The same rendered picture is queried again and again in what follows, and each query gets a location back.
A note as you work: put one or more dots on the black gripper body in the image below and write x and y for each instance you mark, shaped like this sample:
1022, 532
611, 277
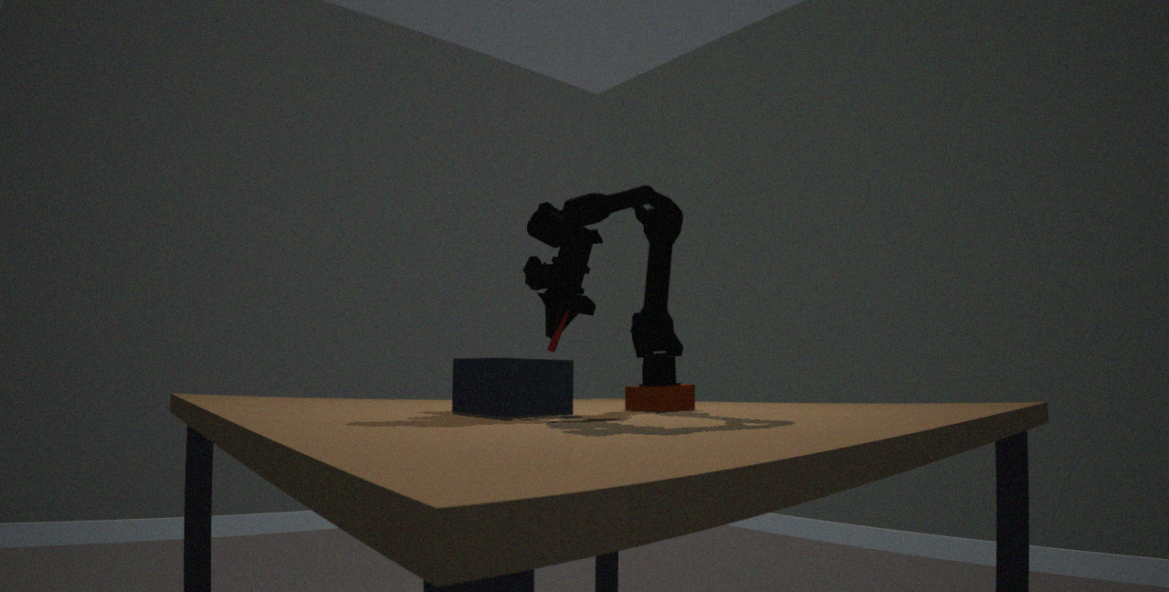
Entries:
565, 281

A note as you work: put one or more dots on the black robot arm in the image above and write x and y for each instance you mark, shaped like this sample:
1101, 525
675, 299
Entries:
652, 328

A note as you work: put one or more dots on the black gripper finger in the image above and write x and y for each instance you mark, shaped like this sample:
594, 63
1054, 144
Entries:
555, 309
573, 312

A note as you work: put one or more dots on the red peg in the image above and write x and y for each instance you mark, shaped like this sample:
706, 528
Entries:
555, 339

